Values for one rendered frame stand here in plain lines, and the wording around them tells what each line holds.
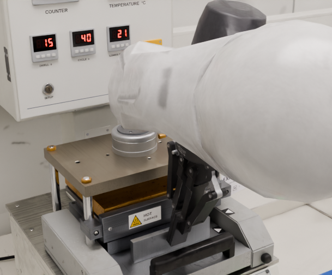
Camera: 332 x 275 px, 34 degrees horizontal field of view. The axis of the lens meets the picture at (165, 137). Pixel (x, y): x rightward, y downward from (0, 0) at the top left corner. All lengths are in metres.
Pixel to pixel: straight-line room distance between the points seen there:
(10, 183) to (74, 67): 0.50
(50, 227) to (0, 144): 0.46
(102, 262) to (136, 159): 0.18
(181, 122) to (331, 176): 0.15
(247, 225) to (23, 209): 0.47
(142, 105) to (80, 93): 0.61
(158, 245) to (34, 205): 0.37
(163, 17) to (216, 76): 0.78
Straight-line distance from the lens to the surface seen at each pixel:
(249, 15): 0.65
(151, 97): 0.42
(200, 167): 0.77
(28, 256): 1.15
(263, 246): 0.96
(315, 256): 1.36
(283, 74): 0.27
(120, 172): 0.88
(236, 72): 0.29
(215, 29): 0.64
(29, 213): 1.16
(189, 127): 0.38
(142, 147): 0.93
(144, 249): 0.90
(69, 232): 0.94
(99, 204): 0.90
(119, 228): 0.89
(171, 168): 0.84
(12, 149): 1.40
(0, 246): 1.42
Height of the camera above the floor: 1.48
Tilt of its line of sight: 22 degrees down
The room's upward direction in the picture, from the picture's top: 1 degrees counter-clockwise
